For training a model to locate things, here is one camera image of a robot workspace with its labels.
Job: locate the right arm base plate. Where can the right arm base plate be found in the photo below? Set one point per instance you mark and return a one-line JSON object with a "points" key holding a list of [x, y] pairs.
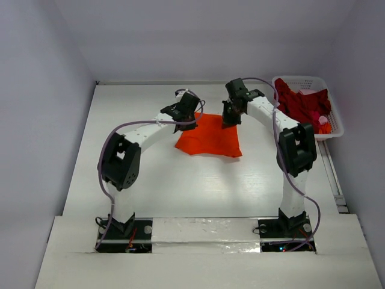
{"points": [[273, 237]]}

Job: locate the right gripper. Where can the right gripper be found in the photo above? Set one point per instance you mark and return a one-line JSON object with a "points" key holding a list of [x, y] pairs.
{"points": [[231, 112]]}

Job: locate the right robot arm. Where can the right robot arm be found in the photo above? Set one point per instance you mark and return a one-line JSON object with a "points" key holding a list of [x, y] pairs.
{"points": [[296, 152]]}

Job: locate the white plastic laundry basket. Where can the white plastic laundry basket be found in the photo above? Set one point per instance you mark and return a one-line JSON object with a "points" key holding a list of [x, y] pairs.
{"points": [[297, 83]]}

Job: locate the orange t-shirt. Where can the orange t-shirt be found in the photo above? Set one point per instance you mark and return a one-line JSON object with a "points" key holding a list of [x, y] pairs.
{"points": [[210, 138]]}

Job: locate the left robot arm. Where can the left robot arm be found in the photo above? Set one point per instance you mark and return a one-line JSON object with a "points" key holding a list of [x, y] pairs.
{"points": [[119, 162]]}

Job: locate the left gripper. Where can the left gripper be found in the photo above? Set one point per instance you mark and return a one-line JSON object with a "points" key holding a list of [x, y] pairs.
{"points": [[191, 126]]}

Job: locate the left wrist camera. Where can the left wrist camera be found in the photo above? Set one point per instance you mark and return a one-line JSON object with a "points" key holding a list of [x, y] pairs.
{"points": [[180, 92]]}

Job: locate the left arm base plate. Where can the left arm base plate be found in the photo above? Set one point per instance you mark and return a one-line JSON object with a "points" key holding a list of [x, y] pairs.
{"points": [[139, 240]]}

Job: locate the dark red t-shirt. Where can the dark red t-shirt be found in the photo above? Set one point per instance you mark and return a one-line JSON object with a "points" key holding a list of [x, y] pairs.
{"points": [[300, 107]]}

